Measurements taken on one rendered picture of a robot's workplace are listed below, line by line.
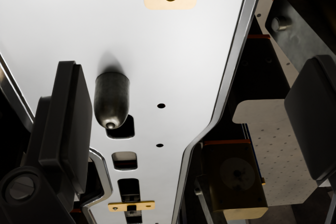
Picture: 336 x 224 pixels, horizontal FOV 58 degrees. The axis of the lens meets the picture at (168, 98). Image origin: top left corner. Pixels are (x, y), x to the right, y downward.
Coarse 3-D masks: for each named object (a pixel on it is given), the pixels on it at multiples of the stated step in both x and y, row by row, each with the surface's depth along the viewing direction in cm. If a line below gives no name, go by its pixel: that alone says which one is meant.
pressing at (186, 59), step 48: (0, 0) 21; (48, 0) 21; (96, 0) 22; (240, 0) 22; (0, 48) 24; (48, 48) 25; (96, 48) 25; (144, 48) 26; (192, 48) 26; (240, 48) 27; (144, 96) 31; (192, 96) 31; (96, 144) 37; (144, 144) 38; (192, 144) 40; (96, 192) 51; (144, 192) 51
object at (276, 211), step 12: (312, 192) 274; (324, 192) 272; (288, 204) 274; (300, 204) 271; (312, 204) 268; (324, 204) 266; (264, 216) 272; (276, 216) 270; (288, 216) 268; (300, 216) 265; (312, 216) 263; (324, 216) 261
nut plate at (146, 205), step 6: (108, 204) 54; (114, 204) 54; (120, 204) 54; (126, 204) 54; (132, 204) 54; (138, 204) 54; (144, 204) 55; (150, 204) 55; (114, 210) 56; (120, 210) 56; (126, 210) 57; (132, 210) 54
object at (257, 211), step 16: (224, 112) 59; (224, 128) 57; (240, 128) 57; (208, 144) 54; (224, 144) 54; (240, 144) 54; (208, 160) 52; (224, 160) 52; (240, 160) 52; (256, 160) 53; (208, 176) 51; (224, 176) 50; (240, 176) 50; (256, 176) 50; (224, 192) 48; (240, 192) 49; (256, 192) 49; (224, 208) 47; (240, 208) 47; (256, 208) 48
